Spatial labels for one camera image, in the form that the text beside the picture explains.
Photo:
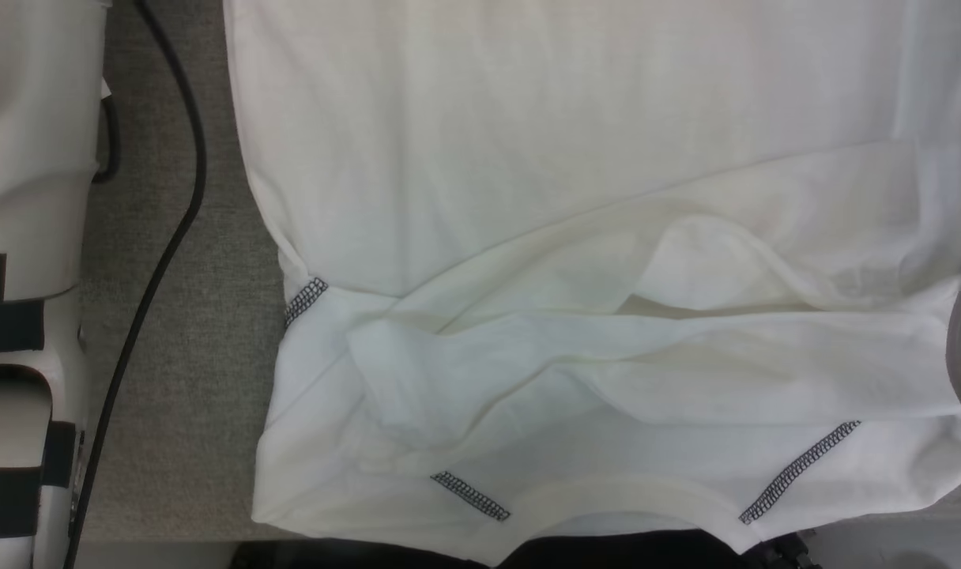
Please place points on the white long-sleeve shirt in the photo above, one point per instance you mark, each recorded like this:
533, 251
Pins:
607, 276

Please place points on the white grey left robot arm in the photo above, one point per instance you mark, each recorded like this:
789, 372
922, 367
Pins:
22, 237

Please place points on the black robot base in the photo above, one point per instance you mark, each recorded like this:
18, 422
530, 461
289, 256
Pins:
623, 552

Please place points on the grey fabric sofa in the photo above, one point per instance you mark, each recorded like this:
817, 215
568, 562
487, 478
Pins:
188, 379

